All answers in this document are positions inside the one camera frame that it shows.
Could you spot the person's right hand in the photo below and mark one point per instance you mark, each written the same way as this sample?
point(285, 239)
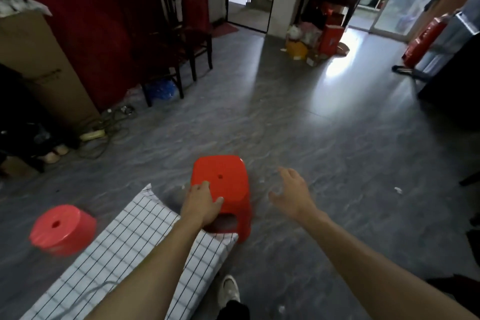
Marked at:
point(296, 198)

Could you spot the red door mat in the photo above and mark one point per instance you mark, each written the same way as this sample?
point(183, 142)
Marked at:
point(225, 29)

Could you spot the person's left hand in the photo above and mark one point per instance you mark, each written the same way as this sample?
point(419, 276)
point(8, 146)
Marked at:
point(200, 207)

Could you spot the person's left forearm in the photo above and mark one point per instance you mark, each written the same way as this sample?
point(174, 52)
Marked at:
point(150, 278)

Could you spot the white bowl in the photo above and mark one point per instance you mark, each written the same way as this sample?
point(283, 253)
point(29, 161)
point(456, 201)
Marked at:
point(366, 0)

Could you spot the small cardboard box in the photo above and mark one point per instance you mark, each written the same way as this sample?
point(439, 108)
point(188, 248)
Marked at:
point(312, 61)

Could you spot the dark refrigerator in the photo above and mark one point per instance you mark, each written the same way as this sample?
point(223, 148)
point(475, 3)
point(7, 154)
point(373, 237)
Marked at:
point(450, 38)

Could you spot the black low cabinet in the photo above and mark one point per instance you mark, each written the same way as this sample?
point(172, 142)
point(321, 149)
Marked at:
point(18, 124)

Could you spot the dark wooden chair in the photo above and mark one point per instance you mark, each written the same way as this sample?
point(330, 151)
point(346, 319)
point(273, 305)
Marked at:
point(168, 1)

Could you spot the white plastic bag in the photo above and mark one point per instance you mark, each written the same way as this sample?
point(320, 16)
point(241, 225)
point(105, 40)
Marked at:
point(294, 33)

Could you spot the cream shoe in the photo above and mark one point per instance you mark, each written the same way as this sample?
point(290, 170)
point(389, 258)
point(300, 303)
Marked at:
point(61, 149)
point(48, 158)

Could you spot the red gift box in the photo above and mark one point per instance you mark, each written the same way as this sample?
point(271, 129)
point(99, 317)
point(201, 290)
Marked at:
point(332, 40)

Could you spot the black slipper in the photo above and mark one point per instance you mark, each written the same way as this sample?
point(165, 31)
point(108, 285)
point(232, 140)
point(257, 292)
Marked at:
point(408, 72)

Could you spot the person's black trousers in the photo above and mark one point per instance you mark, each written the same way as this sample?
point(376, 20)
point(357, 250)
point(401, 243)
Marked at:
point(234, 311)

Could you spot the person's right forearm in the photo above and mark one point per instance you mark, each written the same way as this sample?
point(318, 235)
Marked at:
point(382, 274)

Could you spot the person's right white shoe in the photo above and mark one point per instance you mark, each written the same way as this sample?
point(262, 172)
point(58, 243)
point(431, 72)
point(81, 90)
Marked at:
point(229, 289)

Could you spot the yellow slippers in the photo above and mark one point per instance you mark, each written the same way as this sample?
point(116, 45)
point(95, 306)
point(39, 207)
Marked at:
point(92, 135)

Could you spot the white paper scrap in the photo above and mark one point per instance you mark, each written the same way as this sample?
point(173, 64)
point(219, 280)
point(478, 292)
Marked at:
point(281, 309)

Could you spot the small brown box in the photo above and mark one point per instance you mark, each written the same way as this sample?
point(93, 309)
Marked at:
point(18, 168)

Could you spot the tall cardboard box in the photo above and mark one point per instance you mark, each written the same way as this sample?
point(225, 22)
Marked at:
point(37, 49)

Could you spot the large red upright panel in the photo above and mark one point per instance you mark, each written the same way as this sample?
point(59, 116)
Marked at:
point(93, 31)

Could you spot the large dark wooden armchair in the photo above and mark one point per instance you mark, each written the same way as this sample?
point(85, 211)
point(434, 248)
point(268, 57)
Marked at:
point(473, 241)

